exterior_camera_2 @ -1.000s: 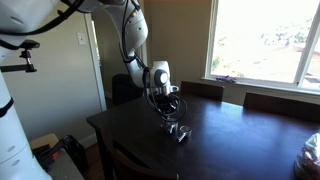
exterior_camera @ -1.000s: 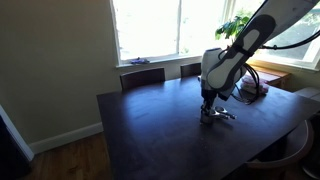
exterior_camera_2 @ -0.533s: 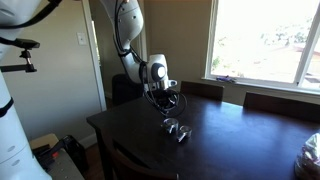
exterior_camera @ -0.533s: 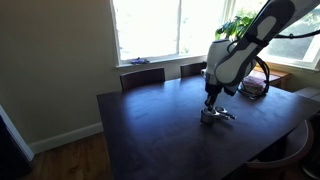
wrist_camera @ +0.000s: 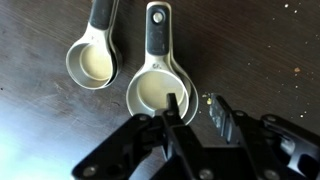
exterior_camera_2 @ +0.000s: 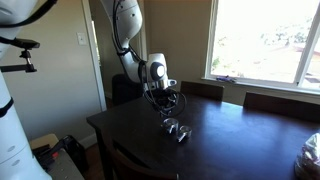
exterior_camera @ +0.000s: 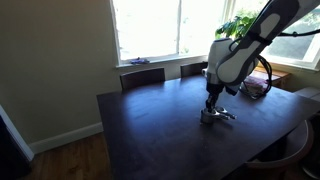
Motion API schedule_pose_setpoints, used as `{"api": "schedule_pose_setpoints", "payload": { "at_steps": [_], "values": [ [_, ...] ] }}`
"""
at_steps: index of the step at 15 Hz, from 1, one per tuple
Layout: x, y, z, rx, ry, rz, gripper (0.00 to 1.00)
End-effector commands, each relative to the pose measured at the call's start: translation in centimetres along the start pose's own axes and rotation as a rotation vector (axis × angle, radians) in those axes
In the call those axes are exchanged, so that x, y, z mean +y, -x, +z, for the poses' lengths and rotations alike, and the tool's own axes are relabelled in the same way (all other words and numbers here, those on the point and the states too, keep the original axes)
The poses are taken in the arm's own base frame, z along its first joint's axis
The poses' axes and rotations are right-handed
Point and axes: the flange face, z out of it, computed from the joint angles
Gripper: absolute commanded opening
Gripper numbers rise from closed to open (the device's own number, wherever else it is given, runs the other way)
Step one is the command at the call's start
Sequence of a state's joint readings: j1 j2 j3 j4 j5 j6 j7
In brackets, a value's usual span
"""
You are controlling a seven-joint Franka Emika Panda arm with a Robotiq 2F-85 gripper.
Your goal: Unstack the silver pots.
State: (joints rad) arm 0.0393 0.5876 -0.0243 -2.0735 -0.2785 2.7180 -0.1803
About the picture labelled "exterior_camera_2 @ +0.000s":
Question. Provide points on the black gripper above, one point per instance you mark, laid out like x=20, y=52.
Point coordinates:
x=163, y=99

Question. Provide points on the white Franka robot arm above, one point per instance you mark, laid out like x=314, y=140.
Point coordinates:
x=126, y=16

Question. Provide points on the dark wooden chair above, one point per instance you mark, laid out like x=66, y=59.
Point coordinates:
x=283, y=106
x=133, y=168
x=201, y=90

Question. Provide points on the black office chair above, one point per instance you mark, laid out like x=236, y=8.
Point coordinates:
x=125, y=91

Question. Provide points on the purple object on sill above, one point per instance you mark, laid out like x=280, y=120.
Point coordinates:
x=226, y=79

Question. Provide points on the black tool with red button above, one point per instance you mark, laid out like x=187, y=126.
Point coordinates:
x=71, y=150

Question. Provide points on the grey perforated platform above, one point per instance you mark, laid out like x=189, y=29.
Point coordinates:
x=63, y=168

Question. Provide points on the white framed window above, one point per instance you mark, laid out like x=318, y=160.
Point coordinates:
x=266, y=43

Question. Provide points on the cream coloured box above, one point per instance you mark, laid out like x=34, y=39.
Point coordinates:
x=41, y=140

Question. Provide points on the clear plastic food bag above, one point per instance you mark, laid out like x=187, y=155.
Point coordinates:
x=310, y=156

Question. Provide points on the white door frame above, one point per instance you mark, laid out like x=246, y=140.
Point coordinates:
x=96, y=73

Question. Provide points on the white light switch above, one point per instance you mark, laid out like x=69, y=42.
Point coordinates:
x=81, y=39

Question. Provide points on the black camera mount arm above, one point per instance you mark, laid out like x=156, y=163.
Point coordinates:
x=26, y=65

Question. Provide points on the black external camera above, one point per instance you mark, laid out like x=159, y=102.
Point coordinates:
x=28, y=43

